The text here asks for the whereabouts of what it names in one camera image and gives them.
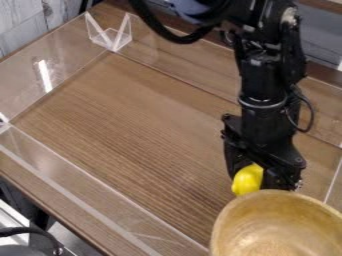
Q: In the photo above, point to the brown wooden bowl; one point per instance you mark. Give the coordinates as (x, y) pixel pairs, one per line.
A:
(277, 223)

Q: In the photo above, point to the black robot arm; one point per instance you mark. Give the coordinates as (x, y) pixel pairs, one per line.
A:
(271, 67)

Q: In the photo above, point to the yellow lemon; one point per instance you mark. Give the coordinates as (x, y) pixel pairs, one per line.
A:
(247, 180)

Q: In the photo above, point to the clear acrylic corner bracket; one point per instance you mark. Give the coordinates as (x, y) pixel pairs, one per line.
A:
(112, 39)

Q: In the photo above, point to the clear acrylic tray wall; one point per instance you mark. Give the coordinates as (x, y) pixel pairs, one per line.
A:
(111, 136)

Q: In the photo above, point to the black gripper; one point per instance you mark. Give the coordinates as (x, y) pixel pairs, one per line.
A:
(278, 157)

